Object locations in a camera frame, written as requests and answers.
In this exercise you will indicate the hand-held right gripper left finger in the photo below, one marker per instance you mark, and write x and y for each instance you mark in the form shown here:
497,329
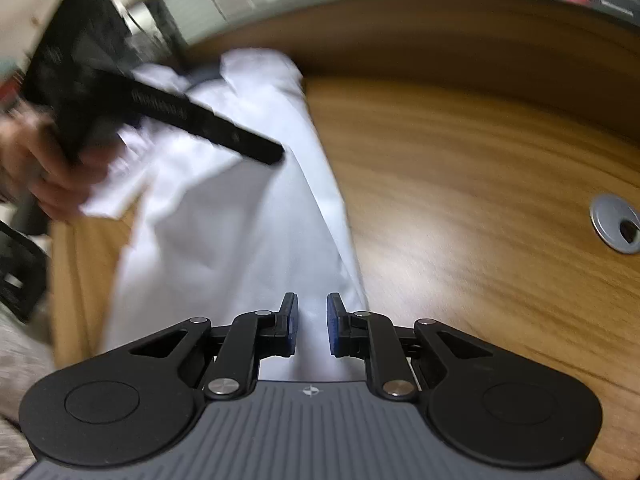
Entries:
293,325

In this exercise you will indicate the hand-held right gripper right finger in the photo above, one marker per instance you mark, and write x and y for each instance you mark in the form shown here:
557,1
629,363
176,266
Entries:
332,325

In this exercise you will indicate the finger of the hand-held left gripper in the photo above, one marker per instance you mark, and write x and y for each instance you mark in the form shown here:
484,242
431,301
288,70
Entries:
200,117

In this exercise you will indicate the white long-sleeved dress shirt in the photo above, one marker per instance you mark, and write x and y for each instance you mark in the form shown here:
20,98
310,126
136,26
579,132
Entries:
240,235

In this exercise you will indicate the person's left hand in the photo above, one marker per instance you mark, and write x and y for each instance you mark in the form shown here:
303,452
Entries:
55,185

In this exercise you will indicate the white lace blanket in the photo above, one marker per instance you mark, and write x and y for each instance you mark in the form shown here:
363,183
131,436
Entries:
20,360

